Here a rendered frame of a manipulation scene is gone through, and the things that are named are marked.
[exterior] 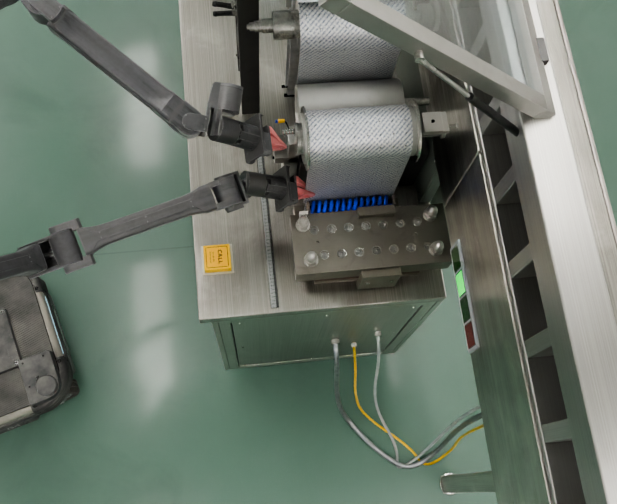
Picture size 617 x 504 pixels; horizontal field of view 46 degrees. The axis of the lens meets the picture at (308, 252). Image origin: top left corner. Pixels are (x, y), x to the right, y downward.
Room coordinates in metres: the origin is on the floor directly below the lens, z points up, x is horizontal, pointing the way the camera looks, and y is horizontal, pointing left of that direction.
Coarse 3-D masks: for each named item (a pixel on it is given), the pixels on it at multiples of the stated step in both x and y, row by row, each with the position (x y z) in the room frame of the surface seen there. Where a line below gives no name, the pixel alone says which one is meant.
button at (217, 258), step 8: (208, 248) 0.58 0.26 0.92; (216, 248) 0.59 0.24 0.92; (224, 248) 0.59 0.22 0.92; (208, 256) 0.56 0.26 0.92; (216, 256) 0.57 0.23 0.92; (224, 256) 0.57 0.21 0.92; (208, 264) 0.54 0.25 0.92; (216, 264) 0.54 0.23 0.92; (224, 264) 0.55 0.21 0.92; (208, 272) 0.52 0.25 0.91
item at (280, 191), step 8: (280, 168) 0.76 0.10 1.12; (288, 168) 0.76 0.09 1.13; (272, 176) 0.72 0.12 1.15; (280, 176) 0.74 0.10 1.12; (288, 176) 0.73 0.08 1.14; (272, 184) 0.70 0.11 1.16; (280, 184) 0.71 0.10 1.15; (288, 184) 0.71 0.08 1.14; (272, 192) 0.68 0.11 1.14; (280, 192) 0.69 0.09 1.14; (288, 192) 0.69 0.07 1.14; (280, 200) 0.68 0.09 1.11; (288, 200) 0.67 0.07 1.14; (280, 208) 0.66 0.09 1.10
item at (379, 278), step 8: (368, 272) 0.57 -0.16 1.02; (376, 272) 0.57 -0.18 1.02; (384, 272) 0.58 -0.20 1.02; (392, 272) 0.58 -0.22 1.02; (400, 272) 0.59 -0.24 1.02; (360, 280) 0.56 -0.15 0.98; (368, 280) 0.56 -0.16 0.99; (376, 280) 0.56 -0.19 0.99; (384, 280) 0.57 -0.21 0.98; (392, 280) 0.57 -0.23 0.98; (360, 288) 0.55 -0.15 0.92; (368, 288) 0.56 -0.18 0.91
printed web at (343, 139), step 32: (320, 32) 0.98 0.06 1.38; (352, 32) 1.00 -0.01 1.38; (320, 64) 0.97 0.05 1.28; (352, 64) 0.99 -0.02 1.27; (384, 64) 1.01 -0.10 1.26; (320, 128) 0.78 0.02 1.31; (352, 128) 0.80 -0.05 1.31; (384, 128) 0.81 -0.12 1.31; (320, 160) 0.73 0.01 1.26; (352, 160) 0.75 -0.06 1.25; (384, 160) 0.77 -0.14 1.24
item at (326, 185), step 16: (320, 176) 0.73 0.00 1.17; (336, 176) 0.75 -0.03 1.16; (352, 176) 0.76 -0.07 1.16; (368, 176) 0.77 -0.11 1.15; (384, 176) 0.78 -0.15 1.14; (400, 176) 0.79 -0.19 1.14; (320, 192) 0.74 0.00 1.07; (336, 192) 0.75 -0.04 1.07; (352, 192) 0.76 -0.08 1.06; (368, 192) 0.77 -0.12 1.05; (384, 192) 0.78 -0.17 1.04
